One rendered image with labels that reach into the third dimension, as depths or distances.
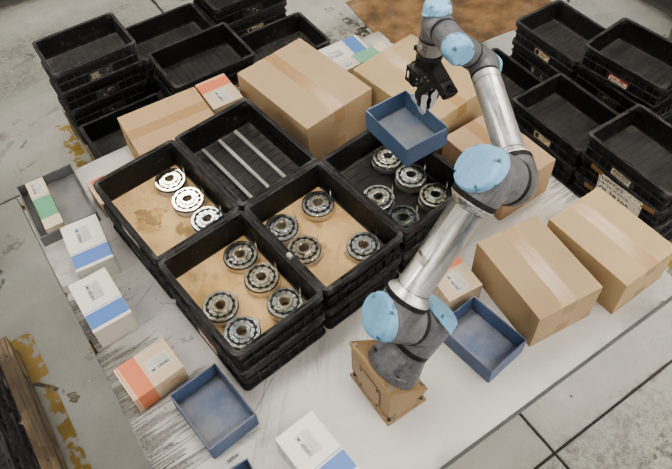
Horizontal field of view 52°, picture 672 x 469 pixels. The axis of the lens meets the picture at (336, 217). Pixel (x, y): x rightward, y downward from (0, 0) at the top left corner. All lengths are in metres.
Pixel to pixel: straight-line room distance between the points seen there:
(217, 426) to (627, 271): 1.24
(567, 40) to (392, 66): 1.32
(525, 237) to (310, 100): 0.88
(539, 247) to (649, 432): 1.04
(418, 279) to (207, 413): 0.75
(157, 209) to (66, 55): 1.47
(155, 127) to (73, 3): 2.47
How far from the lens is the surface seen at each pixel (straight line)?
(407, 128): 2.07
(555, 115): 3.23
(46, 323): 3.19
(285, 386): 2.01
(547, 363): 2.10
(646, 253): 2.19
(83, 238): 2.33
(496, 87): 1.81
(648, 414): 2.93
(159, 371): 2.02
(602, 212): 2.24
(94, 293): 2.19
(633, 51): 3.47
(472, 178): 1.54
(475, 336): 2.09
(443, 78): 1.94
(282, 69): 2.57
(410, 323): 1.64
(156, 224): 2.24
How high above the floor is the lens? 2.52
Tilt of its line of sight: 52 degrees down
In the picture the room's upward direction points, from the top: 3 degrees counter-clockwise
